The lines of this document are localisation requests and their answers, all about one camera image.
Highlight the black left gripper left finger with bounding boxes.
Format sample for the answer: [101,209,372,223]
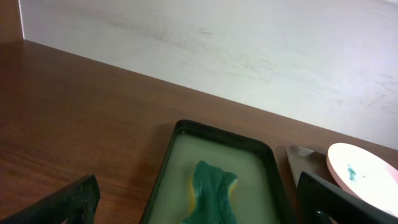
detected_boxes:
[1,174,100,224]

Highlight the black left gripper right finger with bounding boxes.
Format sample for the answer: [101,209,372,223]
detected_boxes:
[297,172,397,224]

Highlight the pink plate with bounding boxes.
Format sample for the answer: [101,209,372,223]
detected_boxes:
[326,143,397,217]

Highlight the green yellow sponge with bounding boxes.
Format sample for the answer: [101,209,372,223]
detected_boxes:
[181,161,238,224]

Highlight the large brown serving tray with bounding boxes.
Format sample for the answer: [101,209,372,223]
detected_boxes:
[286,146,338,186]

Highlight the dark green water tray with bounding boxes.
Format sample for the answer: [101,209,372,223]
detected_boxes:
[140,119,295,223]

